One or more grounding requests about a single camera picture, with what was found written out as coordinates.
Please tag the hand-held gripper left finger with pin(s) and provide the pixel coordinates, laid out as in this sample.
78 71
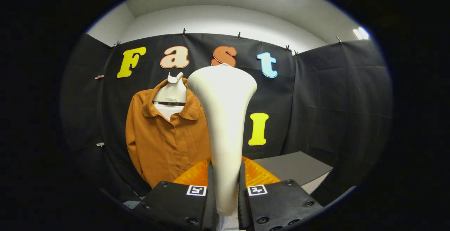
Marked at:
175 203

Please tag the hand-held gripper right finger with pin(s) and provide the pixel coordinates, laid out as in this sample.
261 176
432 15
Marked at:
277 203

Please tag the brown button-up shirt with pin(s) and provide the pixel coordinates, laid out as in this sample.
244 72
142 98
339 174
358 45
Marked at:
158 143

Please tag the white garment steamer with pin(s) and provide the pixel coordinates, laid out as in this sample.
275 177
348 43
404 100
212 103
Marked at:
225 118

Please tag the grey cabinet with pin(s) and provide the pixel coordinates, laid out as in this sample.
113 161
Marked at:
295 166

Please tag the white mannequin torso stand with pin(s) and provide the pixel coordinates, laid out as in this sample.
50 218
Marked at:
172 92

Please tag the black backdrop cloth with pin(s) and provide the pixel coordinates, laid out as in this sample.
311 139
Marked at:
334 101

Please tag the row of black clips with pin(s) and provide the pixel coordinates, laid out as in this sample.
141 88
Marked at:
239 35

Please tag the small ceiling light panel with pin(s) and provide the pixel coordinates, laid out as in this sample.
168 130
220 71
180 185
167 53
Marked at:
361 33

